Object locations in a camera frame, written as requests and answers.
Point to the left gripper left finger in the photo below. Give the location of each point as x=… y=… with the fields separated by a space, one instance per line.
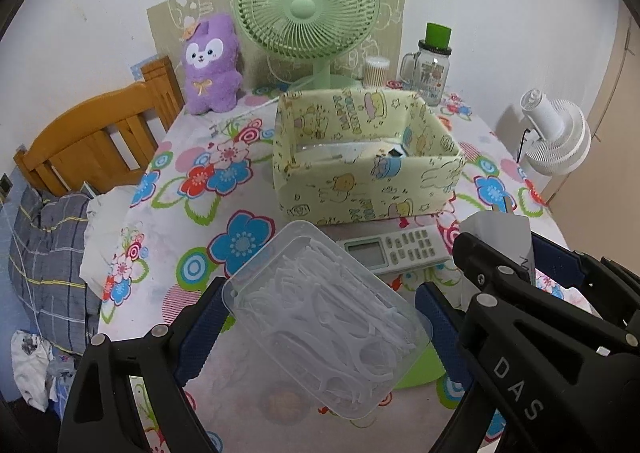
x=101 y=414

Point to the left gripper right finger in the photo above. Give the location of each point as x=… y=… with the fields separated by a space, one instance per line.
x=466 y=429

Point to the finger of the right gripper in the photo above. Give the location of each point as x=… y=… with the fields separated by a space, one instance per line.
x=610 y=288
x=488 y=272

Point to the white 45W charger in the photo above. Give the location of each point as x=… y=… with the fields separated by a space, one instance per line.
x=508 y=234

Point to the green oval lid box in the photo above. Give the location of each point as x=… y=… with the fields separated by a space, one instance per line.
x=427 y=369

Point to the white remote control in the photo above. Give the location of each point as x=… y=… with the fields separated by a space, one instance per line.
x=400 y=251

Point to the clear floss pick box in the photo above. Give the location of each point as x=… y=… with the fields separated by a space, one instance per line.
x=331 y=324

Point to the grey plaid blanket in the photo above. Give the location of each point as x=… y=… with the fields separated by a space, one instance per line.
x=45 y=255

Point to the yellow patterned storage box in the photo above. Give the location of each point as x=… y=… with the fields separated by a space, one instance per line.
x=342 y=156

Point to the glass mug jar green lid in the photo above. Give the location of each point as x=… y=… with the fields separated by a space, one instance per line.
x=426 y=70

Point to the cotton swab container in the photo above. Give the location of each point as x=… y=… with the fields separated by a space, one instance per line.
x=375 y=71

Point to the floral tablecloth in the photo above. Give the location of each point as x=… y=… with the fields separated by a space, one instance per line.
x=206 y=171

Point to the wooden chair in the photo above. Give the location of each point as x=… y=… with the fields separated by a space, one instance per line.
x=105 y=141

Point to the green desk fan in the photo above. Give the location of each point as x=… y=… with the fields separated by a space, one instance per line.
x=315 y=32

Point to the purple plush toy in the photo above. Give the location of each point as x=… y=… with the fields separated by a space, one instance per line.
x=209 y=60

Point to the white wall fan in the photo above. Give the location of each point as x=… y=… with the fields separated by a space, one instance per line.
x=559 y=138

